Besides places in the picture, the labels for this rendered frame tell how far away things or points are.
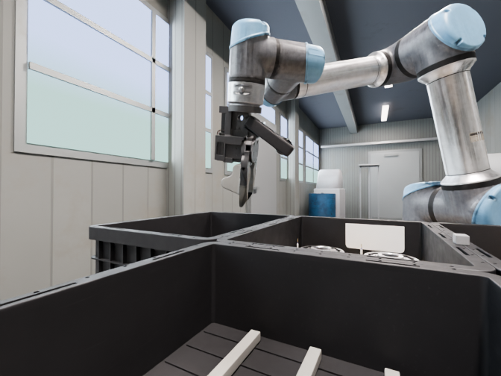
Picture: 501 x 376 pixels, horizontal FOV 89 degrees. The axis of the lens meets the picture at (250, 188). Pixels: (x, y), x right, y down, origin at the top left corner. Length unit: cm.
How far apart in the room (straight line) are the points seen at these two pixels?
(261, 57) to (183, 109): 177
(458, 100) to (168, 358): 75
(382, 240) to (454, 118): 33
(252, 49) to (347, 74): 32
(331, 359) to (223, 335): 12
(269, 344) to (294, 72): 47
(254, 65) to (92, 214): 156
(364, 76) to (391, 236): 43
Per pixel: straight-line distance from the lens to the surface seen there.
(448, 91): 79
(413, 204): 88
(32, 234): 176
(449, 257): 42
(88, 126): 189
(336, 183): 661
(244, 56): 54
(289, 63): 56
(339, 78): 76
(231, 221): 80
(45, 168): 177
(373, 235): 68
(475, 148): 79
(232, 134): 55
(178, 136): 225
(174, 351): 33
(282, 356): 31
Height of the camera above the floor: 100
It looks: 1 degrees up
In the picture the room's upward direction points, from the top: straight up
